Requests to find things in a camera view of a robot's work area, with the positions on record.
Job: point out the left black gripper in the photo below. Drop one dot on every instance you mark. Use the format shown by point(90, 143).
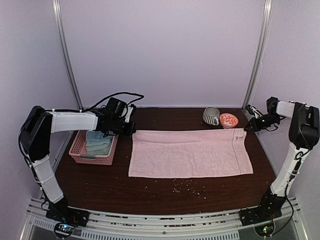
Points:
point(131, 129)

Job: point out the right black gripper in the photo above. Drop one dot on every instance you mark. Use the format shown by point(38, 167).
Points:
point(256, 127)

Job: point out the green panda towel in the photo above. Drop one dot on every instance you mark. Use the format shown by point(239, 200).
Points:
point(97, 143)

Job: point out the pink towel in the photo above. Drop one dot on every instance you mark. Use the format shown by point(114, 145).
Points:
point(189, 154)

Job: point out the pink plastic basket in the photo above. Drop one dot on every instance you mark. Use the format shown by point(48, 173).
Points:
point(102, 156)

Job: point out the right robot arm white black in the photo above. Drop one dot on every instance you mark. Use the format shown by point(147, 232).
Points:
point(303, 135)

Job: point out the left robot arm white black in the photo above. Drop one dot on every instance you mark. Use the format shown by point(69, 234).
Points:
point(35, 136)

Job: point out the red patterned bowl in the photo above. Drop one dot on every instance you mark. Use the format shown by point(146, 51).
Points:
point(228, 120)

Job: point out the striped grey mug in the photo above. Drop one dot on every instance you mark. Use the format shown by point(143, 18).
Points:
point(211, 116)

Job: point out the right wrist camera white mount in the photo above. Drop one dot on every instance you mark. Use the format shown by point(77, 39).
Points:
point(252, 110)

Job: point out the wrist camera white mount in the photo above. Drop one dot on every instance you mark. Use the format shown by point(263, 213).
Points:
point(128, 112)
point(252, 110)

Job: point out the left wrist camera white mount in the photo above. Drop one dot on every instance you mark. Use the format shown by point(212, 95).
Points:
point(128, 112)

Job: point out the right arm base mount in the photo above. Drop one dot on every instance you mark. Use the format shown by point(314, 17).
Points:
point(264, 226)

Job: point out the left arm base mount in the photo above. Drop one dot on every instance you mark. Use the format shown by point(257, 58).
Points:
point(66, 225)

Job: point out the front aluminium rail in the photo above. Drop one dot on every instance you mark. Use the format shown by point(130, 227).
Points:
point(221, 225)

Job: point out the right aluminium frame post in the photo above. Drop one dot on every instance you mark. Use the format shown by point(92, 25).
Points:
point(260, 51)

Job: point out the aluminium frame post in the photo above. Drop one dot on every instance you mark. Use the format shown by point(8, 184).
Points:
point(65, 52)
point(260, 51)

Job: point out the left aluminium frame post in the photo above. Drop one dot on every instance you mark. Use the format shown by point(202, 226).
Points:
point(65, 52)

